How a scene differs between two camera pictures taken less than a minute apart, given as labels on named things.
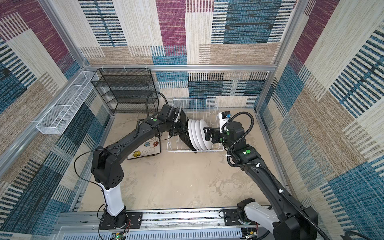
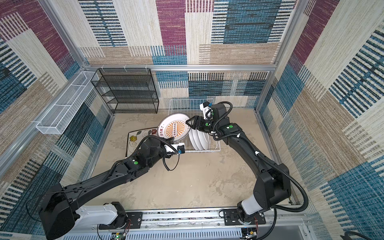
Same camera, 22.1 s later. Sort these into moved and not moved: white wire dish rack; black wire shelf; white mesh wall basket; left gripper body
Moved: left gripper body
Not moved: black wire shelf; white wire dish rack; white mesh wall basket
